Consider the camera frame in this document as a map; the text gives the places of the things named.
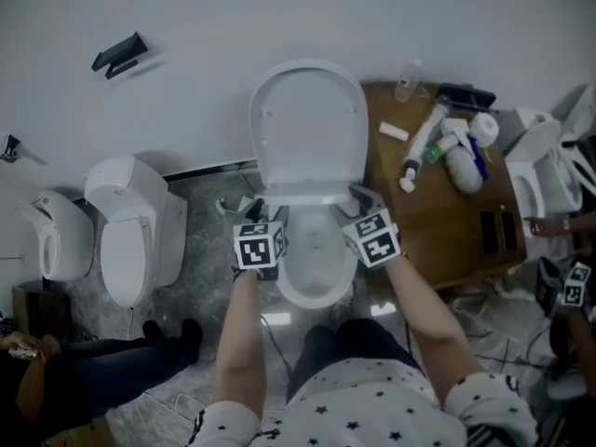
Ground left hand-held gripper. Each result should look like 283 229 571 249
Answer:
232 197 290 281

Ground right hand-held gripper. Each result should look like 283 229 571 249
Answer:
334 183 402 268

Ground raised white toilet lid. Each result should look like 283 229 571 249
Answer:
248 58 370 199

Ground person's right forearm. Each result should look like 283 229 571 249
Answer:
385 253 485 412

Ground person's left forearm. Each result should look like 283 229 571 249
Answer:
214 267 267 418

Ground white toilet bowl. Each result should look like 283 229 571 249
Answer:
274 202 358 307

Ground white toilet paper roll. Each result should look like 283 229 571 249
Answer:
468 112 500 148

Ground white toilet with closed lid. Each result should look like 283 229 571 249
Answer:
83 156 189 307

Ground white toilet with square tank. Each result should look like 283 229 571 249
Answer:
504 107 563 218

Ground small white toilet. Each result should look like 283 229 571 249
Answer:
16 188 96 282

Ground white rounded toilet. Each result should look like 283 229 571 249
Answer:
535 84 596 216

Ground large brown cardboard box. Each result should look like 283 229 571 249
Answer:
360 80 528 291

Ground white oblong block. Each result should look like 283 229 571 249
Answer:
377 121 410 140

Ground white caulk tube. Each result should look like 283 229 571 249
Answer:
400 102 451 181

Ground white flat packet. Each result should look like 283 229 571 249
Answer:
440 117 469 137

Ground blue plastic item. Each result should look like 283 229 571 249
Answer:
467 133 490 181

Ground clear plastic bottle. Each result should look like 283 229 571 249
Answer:
394 58 423 104

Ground person's black trousers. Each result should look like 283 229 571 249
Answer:
286 318 423 402

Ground black tray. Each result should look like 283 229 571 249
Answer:
437 82 497 112

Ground person's star-print shirt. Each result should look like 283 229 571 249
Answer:
185 356 541 447

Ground brown wooden crate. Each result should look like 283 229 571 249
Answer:
11 282 72 339

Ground black wall shelf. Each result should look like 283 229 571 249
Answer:
90 32 151 80

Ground black wall fixture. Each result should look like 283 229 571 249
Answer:
0 132 47 166

